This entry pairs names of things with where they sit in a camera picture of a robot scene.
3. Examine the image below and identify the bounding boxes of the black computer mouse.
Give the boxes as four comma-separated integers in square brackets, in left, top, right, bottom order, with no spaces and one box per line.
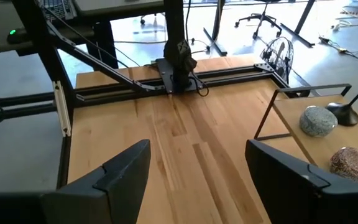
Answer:
[6,27,28,44]

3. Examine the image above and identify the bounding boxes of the white aluminium bracket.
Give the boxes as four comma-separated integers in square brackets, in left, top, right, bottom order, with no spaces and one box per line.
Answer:
[52,80,73,138]

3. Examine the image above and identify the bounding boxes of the grey-topped computer desk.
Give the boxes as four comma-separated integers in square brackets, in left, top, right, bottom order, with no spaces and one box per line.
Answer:
[0,0,167,57]

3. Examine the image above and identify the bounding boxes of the purple patterned candle tin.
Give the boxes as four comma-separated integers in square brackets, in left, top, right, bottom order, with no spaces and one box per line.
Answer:
[329,146,358,186]

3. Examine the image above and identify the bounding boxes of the black aluminium table frame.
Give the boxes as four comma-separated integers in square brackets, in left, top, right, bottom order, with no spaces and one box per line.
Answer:
[0,0,310,190]

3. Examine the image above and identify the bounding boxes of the tangled floor cables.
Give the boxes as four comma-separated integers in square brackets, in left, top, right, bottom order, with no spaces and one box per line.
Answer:
[318,34,358,70]

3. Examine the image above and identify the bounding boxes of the black floor fan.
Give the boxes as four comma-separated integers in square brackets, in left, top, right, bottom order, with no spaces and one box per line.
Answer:
[259,36,295,85]

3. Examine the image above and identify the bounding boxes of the blue patterned candle tin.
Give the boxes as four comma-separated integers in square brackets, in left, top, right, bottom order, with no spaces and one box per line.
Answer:
[299,105,339,138]

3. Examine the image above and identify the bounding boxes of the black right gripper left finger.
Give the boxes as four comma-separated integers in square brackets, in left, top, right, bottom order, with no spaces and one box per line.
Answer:
[0,139,152,224]

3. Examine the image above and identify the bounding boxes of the computer keyboard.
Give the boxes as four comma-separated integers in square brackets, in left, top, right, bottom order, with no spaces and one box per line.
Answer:
[40,0,78,21]

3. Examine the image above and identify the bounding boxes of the black stand with flat foot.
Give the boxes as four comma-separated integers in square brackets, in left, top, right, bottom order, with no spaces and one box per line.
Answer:
[203,0,229,57]
[280,0,316,48]

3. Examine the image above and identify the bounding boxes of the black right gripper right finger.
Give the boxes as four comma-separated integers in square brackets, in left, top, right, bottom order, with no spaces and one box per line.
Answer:
[245,139,358,224]

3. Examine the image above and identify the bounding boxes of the wooden shelf with black frame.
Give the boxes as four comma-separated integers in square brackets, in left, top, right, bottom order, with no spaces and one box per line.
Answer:
[253,83,358,190]

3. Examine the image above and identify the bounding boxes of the black candlestick holder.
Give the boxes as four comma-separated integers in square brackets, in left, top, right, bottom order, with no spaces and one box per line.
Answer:
[325,71,358,127]

